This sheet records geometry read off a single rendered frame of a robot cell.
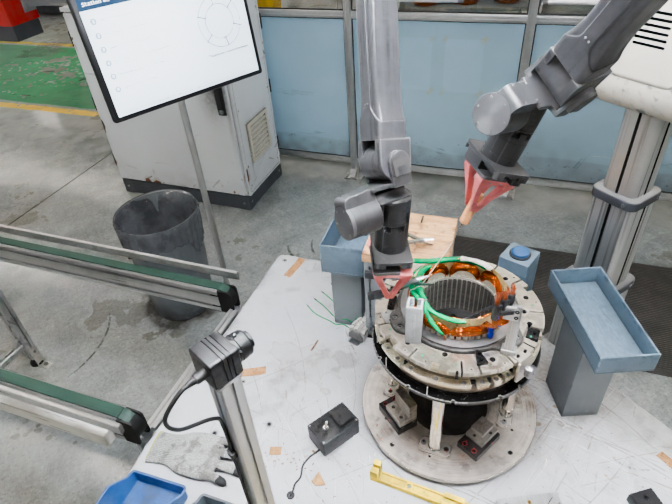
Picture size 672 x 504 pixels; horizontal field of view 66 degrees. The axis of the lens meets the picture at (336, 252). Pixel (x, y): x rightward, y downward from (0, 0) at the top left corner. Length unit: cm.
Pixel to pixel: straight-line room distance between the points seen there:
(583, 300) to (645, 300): 169
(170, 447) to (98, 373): 141
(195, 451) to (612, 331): 90
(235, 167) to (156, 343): 119
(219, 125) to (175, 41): 153
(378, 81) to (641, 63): 52
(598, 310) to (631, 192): 27
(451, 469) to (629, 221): 66
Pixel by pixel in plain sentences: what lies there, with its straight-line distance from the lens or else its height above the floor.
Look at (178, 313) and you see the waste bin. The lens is 268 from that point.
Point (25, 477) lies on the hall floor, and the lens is 246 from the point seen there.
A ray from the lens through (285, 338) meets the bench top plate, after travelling 143.
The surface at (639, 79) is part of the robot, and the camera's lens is 116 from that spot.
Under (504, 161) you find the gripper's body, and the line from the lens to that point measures 84.
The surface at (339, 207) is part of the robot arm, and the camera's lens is 82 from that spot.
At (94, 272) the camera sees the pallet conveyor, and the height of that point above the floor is 72.
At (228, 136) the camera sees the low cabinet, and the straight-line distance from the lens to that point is 318.
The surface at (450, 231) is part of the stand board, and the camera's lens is 129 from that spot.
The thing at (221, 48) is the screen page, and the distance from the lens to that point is 176.
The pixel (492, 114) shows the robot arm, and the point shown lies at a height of 152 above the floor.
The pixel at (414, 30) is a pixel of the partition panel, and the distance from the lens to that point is 319.
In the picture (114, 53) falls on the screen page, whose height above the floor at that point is 141.
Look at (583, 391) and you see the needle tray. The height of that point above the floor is 87.
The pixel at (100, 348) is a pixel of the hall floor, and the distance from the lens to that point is 277.
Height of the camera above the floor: 182
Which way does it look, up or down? 38 degrees down
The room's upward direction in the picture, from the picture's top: 5 degrees counter-clockwise
